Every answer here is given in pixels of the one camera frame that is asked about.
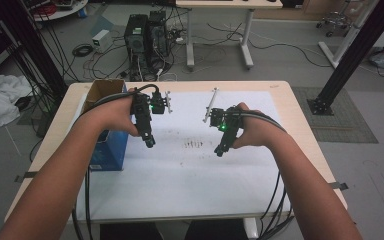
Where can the black computer tower green label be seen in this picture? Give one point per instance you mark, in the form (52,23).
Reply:
(136,36)

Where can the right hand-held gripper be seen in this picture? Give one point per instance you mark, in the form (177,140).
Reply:
(231,123)

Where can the small white box device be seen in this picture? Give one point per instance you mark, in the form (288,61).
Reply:
(101,40)

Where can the white-legged wooden desk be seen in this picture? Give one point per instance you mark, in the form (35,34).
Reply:
(230,4)

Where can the round white table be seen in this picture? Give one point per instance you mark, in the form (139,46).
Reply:
(63,10)

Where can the grey floor mat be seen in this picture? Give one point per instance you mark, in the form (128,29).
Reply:
(350,123)

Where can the person's left hand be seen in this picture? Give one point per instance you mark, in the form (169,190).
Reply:
(120,115)

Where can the white table mat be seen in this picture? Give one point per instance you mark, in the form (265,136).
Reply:
(180,186)

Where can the office chair wheel base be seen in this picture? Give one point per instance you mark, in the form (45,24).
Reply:
(335,21)

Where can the white metal stand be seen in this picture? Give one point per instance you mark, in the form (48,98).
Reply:
(350,36)

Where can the person's right hand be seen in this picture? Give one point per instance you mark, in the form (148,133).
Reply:
(258,130)

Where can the person's black pants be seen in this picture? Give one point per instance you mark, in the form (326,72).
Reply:
(130,231)

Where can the black metal stand post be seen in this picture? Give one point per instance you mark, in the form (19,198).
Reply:
(356,53)

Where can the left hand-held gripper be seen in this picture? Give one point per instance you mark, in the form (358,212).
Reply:
(143,116)

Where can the blue cardboard box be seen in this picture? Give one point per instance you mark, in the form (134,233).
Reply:
(113,153)

